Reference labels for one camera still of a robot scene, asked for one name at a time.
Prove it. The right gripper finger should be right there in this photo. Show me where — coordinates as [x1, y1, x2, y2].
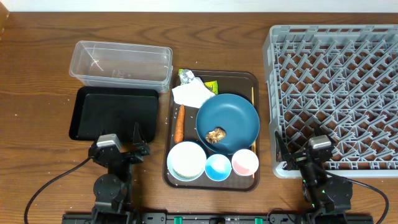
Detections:
[275, 131, 295, 170]
[313, 124, 335, 143]

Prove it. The light blue rice bowl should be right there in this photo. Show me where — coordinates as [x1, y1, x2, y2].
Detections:
[166, 141, 208, 182]

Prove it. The small pink cup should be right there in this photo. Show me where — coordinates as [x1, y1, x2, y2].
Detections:
[231, 149, 259, 177]

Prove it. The orange carrot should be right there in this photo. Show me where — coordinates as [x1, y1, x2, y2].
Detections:
[174, 105, 185, 144]

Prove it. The dark blue plate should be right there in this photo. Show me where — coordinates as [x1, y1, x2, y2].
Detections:
[196, 93, 260, 155]

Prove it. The small blue cup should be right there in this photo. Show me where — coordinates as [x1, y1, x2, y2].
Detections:
[205, 154, 232, 182]

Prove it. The brown mushroom food scrap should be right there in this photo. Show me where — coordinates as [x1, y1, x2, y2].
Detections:
[205, 128, 226, 144]

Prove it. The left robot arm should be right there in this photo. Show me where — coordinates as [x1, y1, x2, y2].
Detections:
[88, 123, 150, 224]

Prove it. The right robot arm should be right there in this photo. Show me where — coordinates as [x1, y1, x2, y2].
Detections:
[275, 128, 353, 223]

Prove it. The grey dishwasher rack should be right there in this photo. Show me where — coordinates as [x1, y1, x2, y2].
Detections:
[262, 25, 397, 178]

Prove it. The black plastic tray bin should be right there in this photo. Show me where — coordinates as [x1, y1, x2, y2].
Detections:
[69, 86, 159, 143]

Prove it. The clear plastic bin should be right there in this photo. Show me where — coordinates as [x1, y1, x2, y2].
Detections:
[69, 40, 173, 93]

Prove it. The wooden chopstick outer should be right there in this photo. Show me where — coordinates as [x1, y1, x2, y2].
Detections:
[251, 87, 256, 179]

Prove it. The brown serving tray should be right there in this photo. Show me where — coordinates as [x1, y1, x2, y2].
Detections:
[163, 70, 260, 192]

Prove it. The white crumpled napkin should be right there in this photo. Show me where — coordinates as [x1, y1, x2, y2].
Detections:
[172, 78, 215, 108]

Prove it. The crumpled foil wrapper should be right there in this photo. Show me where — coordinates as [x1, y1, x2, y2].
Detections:
[178, 69, 195, 85]

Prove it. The yellow green snack packet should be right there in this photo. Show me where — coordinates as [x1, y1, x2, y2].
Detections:
[204, 81, 218, 95]

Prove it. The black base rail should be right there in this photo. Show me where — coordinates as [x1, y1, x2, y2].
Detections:
[61, 212, 374, 224]

